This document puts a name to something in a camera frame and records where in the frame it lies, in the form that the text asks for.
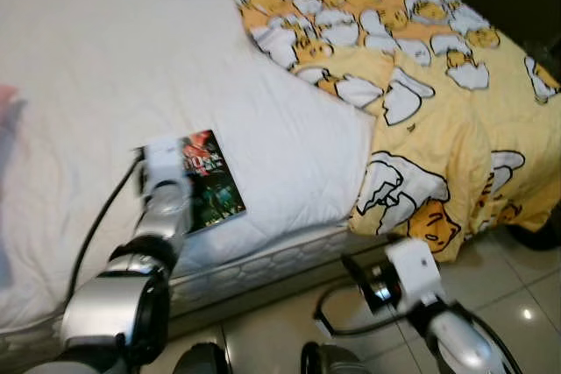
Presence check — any paperback book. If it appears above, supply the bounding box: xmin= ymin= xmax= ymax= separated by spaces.
xmin=178 ymin=129 xmax=247 ymax=235

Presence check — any robot right leg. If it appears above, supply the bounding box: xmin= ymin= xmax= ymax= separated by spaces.
xmin=300 ymin=342 xmax=373 ymax=374

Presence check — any robot leg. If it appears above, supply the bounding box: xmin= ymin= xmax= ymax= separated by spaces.
xmin=300 ymin=342 xmax=373 ymax=374
xmin=171 ymin=342 xmax=233 ymax=374

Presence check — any yellow cartoon print blanket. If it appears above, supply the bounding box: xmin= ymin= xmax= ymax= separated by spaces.
xmin=213 ymin=0 xmax=561 ymax=263

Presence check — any robot left leg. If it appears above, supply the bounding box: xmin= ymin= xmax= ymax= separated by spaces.
xmin=171 ymin=342 xmax=233 ymax=374

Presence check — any bed with white mattress cover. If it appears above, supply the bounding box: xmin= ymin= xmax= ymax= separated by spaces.
xmin=0 ymin=0 xmax=395 ymax=349

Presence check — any pink pillow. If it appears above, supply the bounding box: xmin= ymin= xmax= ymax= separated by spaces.
xmin=0 ymin=85 xmax=23 ymax=134

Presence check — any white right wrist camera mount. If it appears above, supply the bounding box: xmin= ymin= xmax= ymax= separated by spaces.
xmin=384 ymin=236 xmax=444 ymax=309

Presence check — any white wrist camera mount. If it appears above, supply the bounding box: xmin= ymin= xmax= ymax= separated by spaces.
xmin=140 ymin=136 xmax=190 ymax=189
xmin=384 ymin=236 xmax=444 ymax=309

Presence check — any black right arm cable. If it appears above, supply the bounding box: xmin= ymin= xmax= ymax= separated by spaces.
xmin=313 ymin=282 xmax=413 ymax=338

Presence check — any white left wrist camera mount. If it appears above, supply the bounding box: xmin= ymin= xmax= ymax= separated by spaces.
xmin=140 ymin=136 xmax=190 ymax=189

